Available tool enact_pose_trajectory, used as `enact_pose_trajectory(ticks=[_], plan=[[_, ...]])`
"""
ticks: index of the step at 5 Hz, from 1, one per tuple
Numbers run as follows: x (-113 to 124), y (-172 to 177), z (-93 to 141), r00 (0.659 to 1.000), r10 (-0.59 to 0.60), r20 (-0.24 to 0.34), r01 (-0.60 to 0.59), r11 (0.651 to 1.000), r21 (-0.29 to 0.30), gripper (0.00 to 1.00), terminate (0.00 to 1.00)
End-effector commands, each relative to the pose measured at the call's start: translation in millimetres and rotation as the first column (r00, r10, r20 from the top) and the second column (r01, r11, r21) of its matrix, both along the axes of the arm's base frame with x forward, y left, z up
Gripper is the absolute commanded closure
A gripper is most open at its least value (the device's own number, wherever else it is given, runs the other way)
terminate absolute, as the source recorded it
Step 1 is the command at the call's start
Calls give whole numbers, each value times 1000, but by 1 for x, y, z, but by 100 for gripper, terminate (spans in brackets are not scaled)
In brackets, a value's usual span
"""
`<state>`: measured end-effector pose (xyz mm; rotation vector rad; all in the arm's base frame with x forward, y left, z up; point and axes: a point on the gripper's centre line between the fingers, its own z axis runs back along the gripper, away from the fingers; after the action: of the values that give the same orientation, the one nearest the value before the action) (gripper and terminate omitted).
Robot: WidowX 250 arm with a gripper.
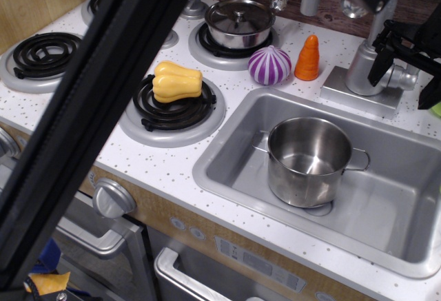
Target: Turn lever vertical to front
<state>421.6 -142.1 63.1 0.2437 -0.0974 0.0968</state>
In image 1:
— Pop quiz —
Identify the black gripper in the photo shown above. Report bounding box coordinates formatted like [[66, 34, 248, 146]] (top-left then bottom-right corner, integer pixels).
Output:
[[368, 6, 440, 110]]

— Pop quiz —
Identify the silver faucet lever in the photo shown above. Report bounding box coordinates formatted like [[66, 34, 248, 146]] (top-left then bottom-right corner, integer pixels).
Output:
[[380, 64, 420, 91]]

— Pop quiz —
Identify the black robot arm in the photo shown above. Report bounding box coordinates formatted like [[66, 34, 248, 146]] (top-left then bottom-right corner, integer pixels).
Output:
[[1, 0, 440, 300]]

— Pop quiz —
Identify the green toy object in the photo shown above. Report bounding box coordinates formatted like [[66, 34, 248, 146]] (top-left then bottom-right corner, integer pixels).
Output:
[[429, 103, 441, 118]]

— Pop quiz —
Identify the silver toy faucet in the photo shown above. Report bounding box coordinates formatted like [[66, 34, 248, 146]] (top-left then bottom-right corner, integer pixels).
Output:
[[320, 0, 405, 119]]

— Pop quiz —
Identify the clear crystal right knob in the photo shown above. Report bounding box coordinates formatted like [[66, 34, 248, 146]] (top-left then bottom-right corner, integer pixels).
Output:
[[340, 0, 369, 19]]

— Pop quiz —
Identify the orange toy carrot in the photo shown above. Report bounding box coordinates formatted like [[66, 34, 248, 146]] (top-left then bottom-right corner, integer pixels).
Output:
[[294, 34, 320, 81]]

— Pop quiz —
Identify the tall steel pot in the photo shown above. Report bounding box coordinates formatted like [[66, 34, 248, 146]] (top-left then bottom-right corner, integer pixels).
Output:
[[252, 117, 371, 208]]

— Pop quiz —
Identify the purple striped toy onion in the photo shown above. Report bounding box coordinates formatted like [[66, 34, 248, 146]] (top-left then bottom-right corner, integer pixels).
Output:
[[248, 45, 292, 85]]

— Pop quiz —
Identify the grey toy sink basin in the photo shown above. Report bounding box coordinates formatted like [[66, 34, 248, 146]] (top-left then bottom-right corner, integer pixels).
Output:
[[193, 89, 440, 278]]

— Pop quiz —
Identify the lidded steel pot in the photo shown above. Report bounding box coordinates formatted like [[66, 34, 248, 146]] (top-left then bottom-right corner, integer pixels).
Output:
[[205, 0, 276, 50]]

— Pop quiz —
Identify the back right black burner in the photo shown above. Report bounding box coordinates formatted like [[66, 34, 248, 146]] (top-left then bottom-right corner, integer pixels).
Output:
[[188, 22, 280, 71]]

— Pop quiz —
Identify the black burner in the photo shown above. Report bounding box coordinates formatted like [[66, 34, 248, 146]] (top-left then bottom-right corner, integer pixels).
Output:
[[1, 32, 83, 94], [188, 22, 280, 71], [119, 75, 226, 148], [81, 0, 101, 25]]

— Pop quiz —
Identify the silver countertop knob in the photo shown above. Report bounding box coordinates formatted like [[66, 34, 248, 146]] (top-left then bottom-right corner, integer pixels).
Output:
[[181, 0, 208, 20]]

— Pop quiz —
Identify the grey control panel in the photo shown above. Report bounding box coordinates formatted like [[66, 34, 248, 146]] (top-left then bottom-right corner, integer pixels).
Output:
[[214, 236, 307, 293]]

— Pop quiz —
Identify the yellow toy squash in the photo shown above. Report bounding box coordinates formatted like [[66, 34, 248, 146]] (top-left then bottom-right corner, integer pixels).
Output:
[[152, 61, 203, 103]]

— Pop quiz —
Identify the front right black burner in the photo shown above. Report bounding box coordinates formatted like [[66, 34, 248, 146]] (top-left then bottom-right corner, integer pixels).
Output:
[[119, 75, 226, 148]]

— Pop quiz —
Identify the silver stove knob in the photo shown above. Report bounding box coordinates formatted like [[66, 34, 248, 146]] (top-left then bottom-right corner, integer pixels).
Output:
[[92, 178, 137, 219]]

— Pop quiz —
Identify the back left black burner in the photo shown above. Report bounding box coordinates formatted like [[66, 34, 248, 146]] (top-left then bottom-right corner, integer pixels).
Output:
[[81, 0, 101, 25]]

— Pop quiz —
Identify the front left black burner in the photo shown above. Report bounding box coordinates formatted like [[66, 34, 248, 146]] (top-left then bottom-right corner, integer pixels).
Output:
[[1, 32, 83, 94]]

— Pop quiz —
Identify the silver left edge knob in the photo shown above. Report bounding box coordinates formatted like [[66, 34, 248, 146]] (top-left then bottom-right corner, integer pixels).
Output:
[[0, 128, 21, 158]]

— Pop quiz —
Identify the yellow cloth piece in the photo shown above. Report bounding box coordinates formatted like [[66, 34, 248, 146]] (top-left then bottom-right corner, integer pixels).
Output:
[[29, 272, 70, 295]]

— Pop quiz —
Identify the silver dishwasher handle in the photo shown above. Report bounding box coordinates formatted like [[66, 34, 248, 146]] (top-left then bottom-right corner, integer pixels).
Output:
[[154, 247, 230, 300]]

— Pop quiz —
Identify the silver oven door handle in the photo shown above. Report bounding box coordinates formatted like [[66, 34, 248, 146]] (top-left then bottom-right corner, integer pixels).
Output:
[[56, 218, 126, 260]]

